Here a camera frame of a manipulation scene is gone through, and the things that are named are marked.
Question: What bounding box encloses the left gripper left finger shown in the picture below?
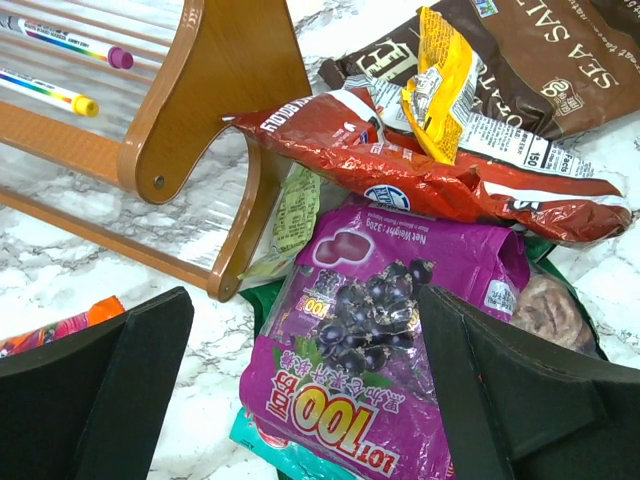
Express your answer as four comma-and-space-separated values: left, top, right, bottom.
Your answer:
1, 287, 194, 479

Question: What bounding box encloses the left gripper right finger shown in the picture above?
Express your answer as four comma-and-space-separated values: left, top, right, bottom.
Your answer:
419, 286, 639, 480

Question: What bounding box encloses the orange red snack bag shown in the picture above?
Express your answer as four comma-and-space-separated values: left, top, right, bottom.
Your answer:
1, 296, 125, 358

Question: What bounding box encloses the purple snack bag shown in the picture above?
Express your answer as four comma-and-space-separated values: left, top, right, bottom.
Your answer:
240, 195, 530, 479

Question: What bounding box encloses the teal snack bag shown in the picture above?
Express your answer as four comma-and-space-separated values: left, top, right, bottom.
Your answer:
230, 407, 357, 480

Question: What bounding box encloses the red chips bag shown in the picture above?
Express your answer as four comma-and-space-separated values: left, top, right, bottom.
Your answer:
229, 88, 633, 244

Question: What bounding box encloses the light green small packet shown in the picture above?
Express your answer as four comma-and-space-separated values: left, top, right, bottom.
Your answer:
238, 165, 321, 280

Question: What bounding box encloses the brown sea salt bag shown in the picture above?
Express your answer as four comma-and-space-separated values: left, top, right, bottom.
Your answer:
317, 0, 640, 142

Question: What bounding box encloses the yellow green snack bag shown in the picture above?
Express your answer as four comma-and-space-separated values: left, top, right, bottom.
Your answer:
401, 7, 483, 164

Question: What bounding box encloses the green chips bag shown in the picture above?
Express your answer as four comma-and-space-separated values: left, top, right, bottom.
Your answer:
513, 237, 607, 360

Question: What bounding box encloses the yellow tipped marker pen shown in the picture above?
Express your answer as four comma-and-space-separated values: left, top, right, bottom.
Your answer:
1, 68, 100, 118

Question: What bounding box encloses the pink marker pen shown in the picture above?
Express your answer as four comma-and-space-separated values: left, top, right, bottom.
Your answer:
1, 13, 134, 70

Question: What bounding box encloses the orange wooden shelf rack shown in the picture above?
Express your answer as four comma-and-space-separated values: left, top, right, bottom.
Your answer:
1, 1, 310, 301

